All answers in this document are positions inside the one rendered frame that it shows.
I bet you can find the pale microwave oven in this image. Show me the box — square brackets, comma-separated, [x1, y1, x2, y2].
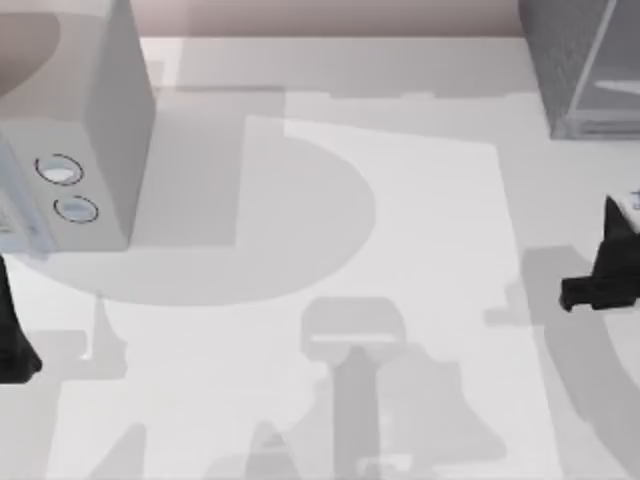
[0, 0, 158, 258]

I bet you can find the small round microwave knob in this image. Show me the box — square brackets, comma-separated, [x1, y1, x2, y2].
[52, 195, 100, 225]

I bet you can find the large round microwave knob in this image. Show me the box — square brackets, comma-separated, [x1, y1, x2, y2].
[34, 153, 85, 188]

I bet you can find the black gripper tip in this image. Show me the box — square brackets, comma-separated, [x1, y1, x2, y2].
[0, 253, 44, 387]

